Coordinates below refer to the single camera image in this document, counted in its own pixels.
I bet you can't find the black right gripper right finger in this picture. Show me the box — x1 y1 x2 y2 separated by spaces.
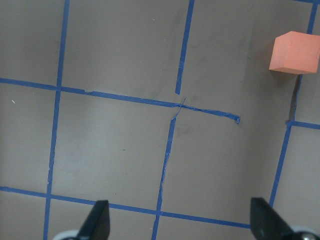
250 197 295 240

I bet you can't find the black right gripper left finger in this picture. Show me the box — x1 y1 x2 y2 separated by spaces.
75 200 111 240

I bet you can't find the orange foam cube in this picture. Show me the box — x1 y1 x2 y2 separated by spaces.
269 31 320 75

